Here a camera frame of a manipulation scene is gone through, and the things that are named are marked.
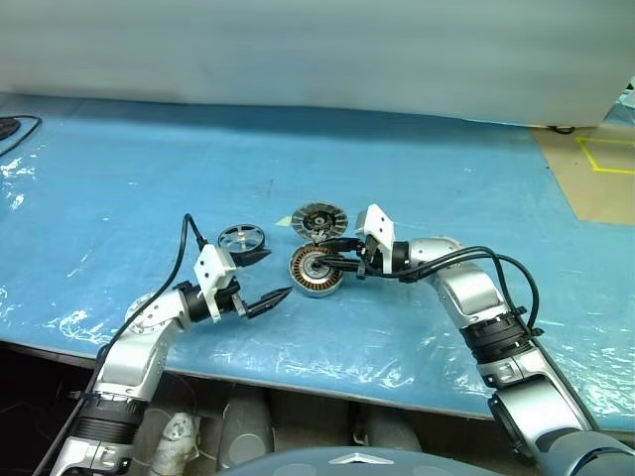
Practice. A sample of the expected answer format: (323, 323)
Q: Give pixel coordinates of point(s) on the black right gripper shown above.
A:
(367, 258)

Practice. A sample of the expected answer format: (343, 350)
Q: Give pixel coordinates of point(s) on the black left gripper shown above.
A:
(233, 300)

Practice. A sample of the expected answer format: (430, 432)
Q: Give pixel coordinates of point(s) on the silver motor housing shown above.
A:
(297, 270)

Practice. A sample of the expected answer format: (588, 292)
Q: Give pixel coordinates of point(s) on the silver spoked rotor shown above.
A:
(241, 238)

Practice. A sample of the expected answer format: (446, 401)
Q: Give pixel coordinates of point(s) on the grey round motor lid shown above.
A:
(302, 218)

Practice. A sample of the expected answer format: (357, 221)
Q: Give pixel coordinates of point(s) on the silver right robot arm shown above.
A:
(471, 292)

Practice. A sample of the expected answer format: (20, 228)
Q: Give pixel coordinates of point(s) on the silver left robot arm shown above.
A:
(134, 357)

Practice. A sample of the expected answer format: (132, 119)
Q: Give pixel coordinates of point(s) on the grey rounded shape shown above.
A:
(392, 431)
(245, 426)

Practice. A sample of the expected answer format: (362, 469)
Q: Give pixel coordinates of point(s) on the blue plastic table cover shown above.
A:
(149, 173)

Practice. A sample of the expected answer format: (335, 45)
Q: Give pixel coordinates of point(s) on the white crumpled bundle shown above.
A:
(173, 436)

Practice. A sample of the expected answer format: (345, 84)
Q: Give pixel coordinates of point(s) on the white partition board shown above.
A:
(297, 49)

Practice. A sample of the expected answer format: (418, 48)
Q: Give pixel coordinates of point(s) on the grey robot torso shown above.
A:
(397, 463)

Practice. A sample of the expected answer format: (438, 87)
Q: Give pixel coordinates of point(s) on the brown cardboard sheet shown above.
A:
(570, 173)

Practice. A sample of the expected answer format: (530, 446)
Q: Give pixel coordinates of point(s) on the black caster wheel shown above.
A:
(563, 130)

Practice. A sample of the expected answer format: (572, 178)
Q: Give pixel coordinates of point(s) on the yellow tape outline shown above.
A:
(615, 171)

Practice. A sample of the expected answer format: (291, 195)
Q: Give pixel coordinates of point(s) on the black flat object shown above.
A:
(6, 130)

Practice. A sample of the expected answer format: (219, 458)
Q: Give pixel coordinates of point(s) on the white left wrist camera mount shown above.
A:
(213, 270)

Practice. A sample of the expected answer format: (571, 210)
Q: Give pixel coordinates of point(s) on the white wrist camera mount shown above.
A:
(213, 270)
(381, 225)

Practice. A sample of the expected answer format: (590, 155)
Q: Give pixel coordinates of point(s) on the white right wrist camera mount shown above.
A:
(381, 225)

